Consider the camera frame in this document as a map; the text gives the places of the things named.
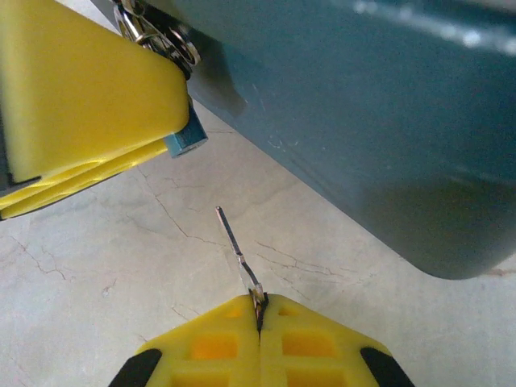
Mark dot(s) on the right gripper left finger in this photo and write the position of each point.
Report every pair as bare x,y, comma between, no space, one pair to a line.
209,346

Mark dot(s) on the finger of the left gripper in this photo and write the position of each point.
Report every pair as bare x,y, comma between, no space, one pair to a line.
80,181
80,88

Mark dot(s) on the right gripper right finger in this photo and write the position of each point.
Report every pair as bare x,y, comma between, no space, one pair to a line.
314,346

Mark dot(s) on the starry night print tin box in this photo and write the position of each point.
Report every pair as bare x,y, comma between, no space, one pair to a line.
363,121

